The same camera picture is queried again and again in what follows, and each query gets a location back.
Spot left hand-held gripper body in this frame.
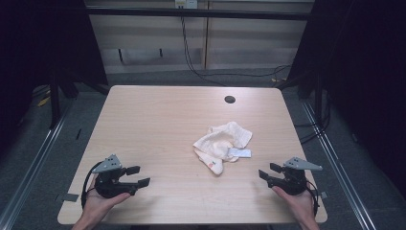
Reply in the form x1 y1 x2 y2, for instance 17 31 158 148
91 153 140 199

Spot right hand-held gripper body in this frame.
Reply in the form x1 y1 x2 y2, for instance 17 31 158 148
266 156 324 196

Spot white flower-print towel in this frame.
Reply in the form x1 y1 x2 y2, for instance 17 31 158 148
192 121 254 176

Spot person's left hand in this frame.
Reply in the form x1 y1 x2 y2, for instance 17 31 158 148
80 177 131 223

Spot person's right hand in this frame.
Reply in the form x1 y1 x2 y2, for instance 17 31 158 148
271 186 319 223

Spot black metal stand leg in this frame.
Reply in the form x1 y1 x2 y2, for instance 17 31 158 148
49 71 62 130
313 71 324 124

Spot dark curtain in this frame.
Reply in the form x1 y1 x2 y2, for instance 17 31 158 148
0 0 109 157
277 0 406 200

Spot black metal crossbar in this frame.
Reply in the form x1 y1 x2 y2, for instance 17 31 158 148
85 7 315 22

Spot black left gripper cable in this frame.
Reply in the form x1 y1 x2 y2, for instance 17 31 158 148
80 161 103 211

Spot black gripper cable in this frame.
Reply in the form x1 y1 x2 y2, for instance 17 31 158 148
80 161 103 211
304 180 321 217

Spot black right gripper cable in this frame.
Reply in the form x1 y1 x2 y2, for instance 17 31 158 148
304 180 321 217

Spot aluminium floor rail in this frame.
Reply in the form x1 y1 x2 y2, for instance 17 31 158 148
0 104 73 230
301 101 376 230

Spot black floor cables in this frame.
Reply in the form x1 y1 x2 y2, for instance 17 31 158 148
293 92 333 146

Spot black hanging power cable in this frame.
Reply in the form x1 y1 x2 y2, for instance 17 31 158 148
180 15 292 87

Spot white wall outlet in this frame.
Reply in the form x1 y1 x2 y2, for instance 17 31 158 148
174 0 199 10

